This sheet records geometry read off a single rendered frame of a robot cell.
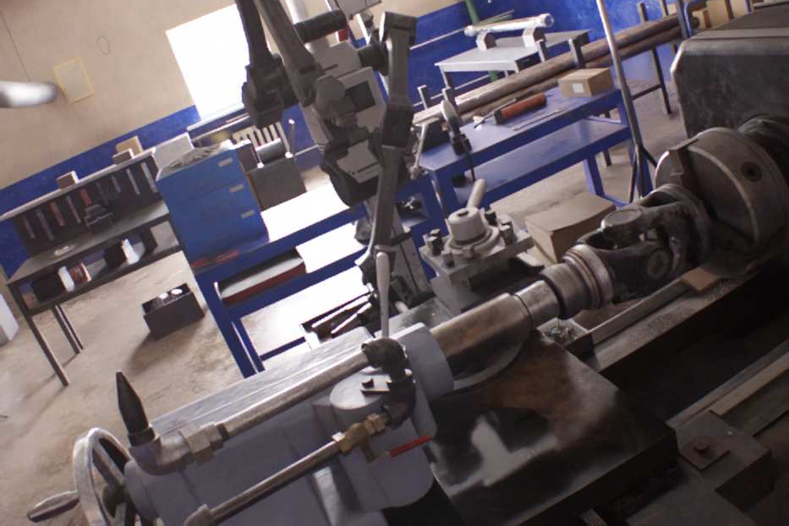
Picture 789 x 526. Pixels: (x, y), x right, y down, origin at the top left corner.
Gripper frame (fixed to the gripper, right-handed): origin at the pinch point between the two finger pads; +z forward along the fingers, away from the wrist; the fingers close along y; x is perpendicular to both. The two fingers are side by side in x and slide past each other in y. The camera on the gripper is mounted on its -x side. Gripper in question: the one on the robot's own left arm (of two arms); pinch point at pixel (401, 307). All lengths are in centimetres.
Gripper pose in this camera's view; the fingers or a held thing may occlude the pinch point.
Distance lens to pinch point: 152.4
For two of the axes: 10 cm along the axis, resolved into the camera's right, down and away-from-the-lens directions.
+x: 5.3, 7.9, 3.1
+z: 2.7, 1.9, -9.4
